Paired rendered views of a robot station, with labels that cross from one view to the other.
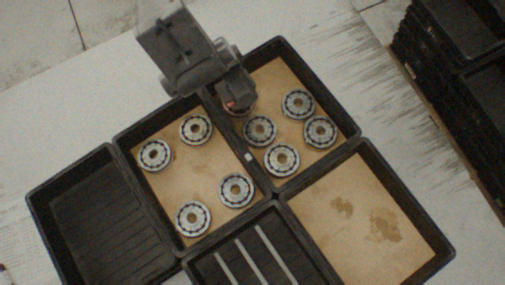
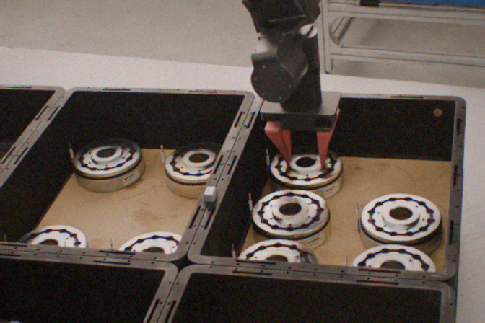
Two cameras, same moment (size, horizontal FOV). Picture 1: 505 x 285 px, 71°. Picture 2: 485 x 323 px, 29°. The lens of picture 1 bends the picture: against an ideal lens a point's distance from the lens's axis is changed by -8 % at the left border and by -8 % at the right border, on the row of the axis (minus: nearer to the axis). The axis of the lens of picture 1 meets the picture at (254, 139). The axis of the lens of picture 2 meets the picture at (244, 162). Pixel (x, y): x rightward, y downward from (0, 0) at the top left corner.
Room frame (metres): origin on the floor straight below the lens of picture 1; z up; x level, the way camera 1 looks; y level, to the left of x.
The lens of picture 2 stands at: (-0.36, -0.64, 1.58)
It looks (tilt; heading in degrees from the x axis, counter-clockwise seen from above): 33 degrees down; 42
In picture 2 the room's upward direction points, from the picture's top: 7 degrees counter-clockwise
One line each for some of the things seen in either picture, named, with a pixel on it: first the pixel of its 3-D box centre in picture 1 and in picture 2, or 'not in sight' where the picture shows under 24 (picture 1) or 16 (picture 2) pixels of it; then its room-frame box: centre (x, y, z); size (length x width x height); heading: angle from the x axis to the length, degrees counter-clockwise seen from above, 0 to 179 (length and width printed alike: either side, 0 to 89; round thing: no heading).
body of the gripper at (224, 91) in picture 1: (234, 81); (299, 89); (0.50, 0.03, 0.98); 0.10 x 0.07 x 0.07; 114
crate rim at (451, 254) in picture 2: (278, 108); (341, 177); (0.43, -0.08, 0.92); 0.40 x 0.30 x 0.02; 26
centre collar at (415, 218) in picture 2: (298, 103); (400, 215); (0.46, -0.15, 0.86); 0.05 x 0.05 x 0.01
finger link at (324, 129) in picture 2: not in sight; (311, 135); (0.51, 0.02, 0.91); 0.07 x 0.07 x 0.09; 24
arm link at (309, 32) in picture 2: not in sight; (295, 50); (0.50, 0.03, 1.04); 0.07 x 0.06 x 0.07; 18
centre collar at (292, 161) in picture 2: not in sight; (305, 163); (0.50, 0.03, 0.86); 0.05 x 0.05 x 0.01
